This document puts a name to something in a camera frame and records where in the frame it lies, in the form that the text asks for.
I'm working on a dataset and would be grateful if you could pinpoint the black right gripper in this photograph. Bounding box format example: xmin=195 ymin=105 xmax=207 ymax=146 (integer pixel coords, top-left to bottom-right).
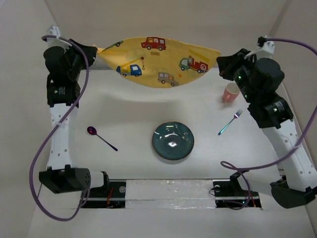
xmin=217 ymin=48 xmax=259 ymax=103

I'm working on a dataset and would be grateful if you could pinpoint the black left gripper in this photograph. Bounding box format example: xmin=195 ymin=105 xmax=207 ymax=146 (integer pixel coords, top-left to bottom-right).
xmin=62 ymin=39 xmax=97 ymax=80

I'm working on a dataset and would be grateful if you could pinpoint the iridescent blue-green fork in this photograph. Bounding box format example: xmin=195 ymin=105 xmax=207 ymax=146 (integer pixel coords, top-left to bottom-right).
xmin=217 ymin=110 xmax=243 ymax=136

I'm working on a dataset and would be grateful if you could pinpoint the yellow vehicle-print placemat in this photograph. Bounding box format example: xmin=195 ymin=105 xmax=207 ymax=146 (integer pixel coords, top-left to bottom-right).
xmin=97 ymin=36 xmax=221 ymax=88

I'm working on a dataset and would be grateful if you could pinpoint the purple iridescent spoon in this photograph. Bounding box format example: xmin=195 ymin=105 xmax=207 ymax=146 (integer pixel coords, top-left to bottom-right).
xmin=87 ymin=126 xmax=118 ymax=152

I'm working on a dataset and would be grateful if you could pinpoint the teal floral ceramic plate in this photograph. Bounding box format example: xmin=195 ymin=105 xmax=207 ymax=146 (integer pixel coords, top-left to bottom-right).
xmin=152 ymin=121 xmax=195 ymax=161

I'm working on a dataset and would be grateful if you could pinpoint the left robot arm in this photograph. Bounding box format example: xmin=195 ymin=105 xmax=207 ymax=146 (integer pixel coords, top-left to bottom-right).
xmin=39 ymin=42 xmax=110 ymax=197

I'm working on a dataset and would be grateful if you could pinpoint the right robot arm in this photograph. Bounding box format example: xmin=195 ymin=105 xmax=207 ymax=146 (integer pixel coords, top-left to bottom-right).
xmin=216 ymin=49 xmax=317 ymax=209

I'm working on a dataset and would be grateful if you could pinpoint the pink ceramic mug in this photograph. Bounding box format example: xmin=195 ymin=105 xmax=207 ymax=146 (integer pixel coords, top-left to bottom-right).
xmin=222 ymin=82 xmax=240 ymax=103

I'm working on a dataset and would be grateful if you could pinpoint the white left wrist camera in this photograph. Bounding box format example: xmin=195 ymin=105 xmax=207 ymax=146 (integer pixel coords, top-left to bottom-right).
xmin=47 ymin=25 xmax=61 ymax=39

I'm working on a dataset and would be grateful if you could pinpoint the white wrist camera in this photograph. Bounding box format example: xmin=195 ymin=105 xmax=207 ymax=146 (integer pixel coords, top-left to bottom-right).
xmin=256 ymin=36 xmax=275 ymax=58
xmin=47 ymin=25 xmax=61 ymax=39

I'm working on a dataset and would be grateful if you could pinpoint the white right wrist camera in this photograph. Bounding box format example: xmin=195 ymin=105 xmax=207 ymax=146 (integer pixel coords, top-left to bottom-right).
xmin=256 ymin=36 xmax=275 ymax=58

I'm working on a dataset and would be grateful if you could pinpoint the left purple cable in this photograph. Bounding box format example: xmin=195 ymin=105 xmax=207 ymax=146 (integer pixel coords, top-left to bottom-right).
xmin=29 ymin=35 xmax=90 ymax=222

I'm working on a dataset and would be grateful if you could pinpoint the purple cable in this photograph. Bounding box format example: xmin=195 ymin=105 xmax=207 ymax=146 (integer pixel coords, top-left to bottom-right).
xmin=29 ymin=35 xmax=90 ymax=222
xmin=220 ymin=37 xmax=317 ymax=211

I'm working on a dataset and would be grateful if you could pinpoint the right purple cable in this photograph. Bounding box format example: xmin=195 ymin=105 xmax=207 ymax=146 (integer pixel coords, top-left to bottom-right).
xmin=220 ymin=37 xmax=317 ymax=211

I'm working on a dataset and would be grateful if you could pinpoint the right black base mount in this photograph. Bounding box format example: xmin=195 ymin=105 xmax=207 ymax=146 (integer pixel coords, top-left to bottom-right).
xmin=209 ymin=179 xmax=262 ymax=209

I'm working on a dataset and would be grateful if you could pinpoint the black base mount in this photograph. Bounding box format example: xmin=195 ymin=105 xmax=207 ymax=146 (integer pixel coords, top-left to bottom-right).
xmin=81 ymin=180 xmax=126 ymax=209
xmin=209 ymin=179 xmax=262 ymax=209

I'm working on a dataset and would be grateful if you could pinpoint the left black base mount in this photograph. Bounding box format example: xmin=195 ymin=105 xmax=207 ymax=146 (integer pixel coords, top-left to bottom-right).
xmin=81 ymin=180 xmax=126 ymax=209

